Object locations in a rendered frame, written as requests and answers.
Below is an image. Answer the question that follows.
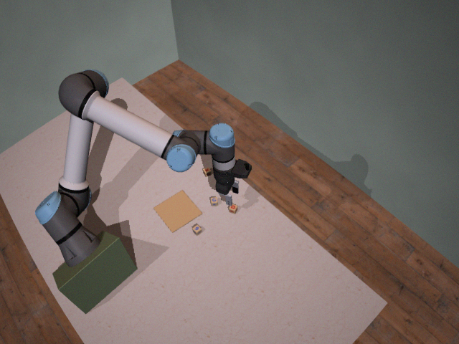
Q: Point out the tan flat mat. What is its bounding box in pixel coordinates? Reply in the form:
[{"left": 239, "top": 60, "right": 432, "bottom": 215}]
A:
[{"left": 154, "top": 190, "right": 202, "bottom": 233}]

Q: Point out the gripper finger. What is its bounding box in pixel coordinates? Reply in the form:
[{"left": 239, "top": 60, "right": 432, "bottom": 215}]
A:
[
  {"left": 232, "top": 180, "right": 239, "bottom": 194},
  {"left": 218, "top": 193, "right": 232, "bottom": 206}
]

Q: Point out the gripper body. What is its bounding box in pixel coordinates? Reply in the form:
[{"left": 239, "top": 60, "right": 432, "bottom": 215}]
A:
[{"left": 212, "top": 156, "right": 252, "bottom": 195}]

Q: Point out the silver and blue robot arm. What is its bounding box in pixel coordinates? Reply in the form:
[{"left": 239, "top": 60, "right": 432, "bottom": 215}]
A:
[{"left": 35, "top": 70, "right": 235, "bottom": 267}]

